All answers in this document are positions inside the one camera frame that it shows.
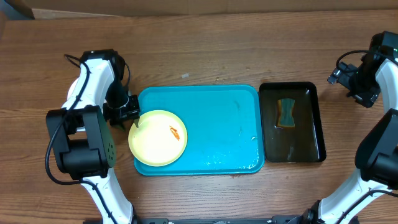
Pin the turquoise plastic tray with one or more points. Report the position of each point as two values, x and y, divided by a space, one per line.
223 124

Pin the yellow-green plate with ketchup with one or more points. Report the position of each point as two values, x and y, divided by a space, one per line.
160 139

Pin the green and yellow sponge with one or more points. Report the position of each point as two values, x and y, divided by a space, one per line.
285 107

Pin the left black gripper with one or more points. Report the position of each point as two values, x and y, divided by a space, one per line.
134 113

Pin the black water tray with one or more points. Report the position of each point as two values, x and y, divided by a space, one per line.
304 142

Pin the cardboard panel at back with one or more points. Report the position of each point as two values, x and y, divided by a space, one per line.
193 7

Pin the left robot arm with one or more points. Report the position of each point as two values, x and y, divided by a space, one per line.
81 150

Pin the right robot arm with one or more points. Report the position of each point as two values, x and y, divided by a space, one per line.
376 157

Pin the white plate with ketchup streak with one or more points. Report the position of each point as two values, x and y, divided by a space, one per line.
71 89

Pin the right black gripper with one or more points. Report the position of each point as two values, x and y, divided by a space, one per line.
345 77

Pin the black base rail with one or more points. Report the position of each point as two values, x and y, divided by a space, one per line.
274 220

